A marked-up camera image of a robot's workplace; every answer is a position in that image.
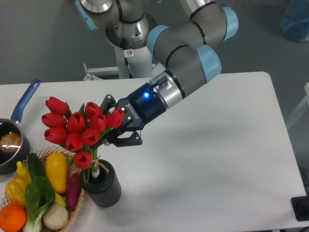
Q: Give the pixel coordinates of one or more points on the orange fruit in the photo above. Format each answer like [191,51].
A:
[12,218]

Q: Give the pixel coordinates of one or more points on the beige mushroom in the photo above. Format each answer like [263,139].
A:
[55,217]

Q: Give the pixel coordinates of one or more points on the green cucumber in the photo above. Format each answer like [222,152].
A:
[35,166]

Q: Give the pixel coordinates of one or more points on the red tulip bouquet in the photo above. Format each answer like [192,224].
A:
[78,131]

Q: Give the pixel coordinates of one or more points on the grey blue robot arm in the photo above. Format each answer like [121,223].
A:
[178,61]

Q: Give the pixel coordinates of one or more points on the blue translucent container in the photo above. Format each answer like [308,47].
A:
[295,21]

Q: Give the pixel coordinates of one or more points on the woven wicker basket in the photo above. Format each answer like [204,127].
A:
[43,154]

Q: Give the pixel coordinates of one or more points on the dark grey ribbed vase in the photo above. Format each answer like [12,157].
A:
[105,189]

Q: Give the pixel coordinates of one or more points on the yellow bell pepper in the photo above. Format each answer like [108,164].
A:
[15,191]

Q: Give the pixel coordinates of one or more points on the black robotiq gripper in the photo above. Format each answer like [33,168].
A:
[141,107]

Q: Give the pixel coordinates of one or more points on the white frame at right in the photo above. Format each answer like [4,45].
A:
[299,110]

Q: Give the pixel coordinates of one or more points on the green bok choy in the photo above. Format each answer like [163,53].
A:
[39,195]

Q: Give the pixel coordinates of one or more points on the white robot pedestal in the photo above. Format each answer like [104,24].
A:
[131,53]

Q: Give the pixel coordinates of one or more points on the yellow corn cob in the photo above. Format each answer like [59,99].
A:
[59,200]

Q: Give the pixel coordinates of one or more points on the brown bread bun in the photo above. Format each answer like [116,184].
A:
[10,142]

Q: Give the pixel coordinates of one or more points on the black device at edge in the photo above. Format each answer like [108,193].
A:
[301,207]

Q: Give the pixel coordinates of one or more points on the blue handled saucepan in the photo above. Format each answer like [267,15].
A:
[8,160]

